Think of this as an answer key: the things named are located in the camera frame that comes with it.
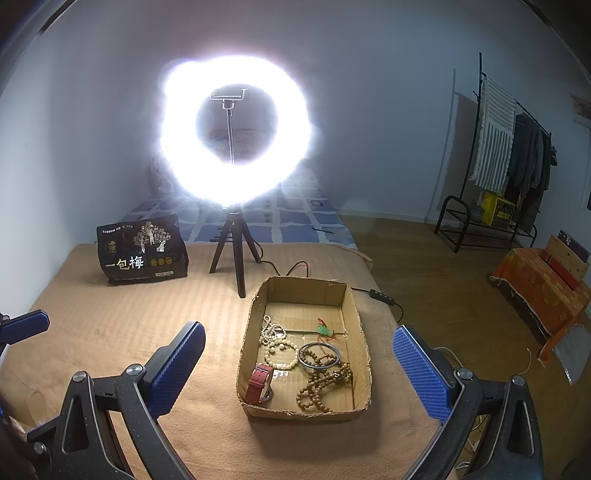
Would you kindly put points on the yellow crate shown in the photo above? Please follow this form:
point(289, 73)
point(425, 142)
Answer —
point(498, 210)

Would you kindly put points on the shallow cardboard box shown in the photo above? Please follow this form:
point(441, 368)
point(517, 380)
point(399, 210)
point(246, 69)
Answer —
point(300, 288)

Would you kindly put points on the wooden box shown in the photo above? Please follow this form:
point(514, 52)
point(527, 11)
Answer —
point(563, 254)

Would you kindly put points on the dark blue bangle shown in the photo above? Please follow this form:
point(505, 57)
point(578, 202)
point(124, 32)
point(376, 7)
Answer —
point(318, 344)

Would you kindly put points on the dark hanging clothes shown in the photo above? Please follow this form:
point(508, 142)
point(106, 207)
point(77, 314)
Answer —
point(526, 157)

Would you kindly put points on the phone holder gooseneck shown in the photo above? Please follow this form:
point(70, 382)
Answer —
point(228, 94)

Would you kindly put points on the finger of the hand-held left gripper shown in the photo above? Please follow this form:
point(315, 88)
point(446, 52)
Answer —
point(27, 323)

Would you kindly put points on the silver foil bag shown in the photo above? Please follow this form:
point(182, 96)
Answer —
point(572, 355)

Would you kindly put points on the wall picture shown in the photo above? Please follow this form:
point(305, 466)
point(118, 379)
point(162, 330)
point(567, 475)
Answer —
point(581, 110)

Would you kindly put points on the striped white cloth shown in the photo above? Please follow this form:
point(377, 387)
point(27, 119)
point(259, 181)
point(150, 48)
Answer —
point(496, 138)

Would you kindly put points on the black clothes rack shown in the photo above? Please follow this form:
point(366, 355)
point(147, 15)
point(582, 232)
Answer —
point(480, 62)

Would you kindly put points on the black metal shoe rack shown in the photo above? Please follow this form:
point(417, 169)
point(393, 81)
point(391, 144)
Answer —
point(444, 207)

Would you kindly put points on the orange-covered side table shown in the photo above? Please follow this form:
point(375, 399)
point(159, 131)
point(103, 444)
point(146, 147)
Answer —
point(531, 277)

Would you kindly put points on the black tripod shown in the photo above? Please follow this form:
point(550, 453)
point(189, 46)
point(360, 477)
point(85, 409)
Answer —
point(238, 258)

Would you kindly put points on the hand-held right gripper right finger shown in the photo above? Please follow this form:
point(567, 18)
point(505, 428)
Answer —
point(422, 374)

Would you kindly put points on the blue checked bedsheet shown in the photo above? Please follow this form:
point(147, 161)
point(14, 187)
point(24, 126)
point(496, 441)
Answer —
point(300, 217)

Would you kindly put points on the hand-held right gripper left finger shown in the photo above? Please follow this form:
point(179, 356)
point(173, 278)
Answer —
point(178, 369)

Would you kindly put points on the black printed snack bag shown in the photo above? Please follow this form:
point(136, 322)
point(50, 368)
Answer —
point(138, 249)

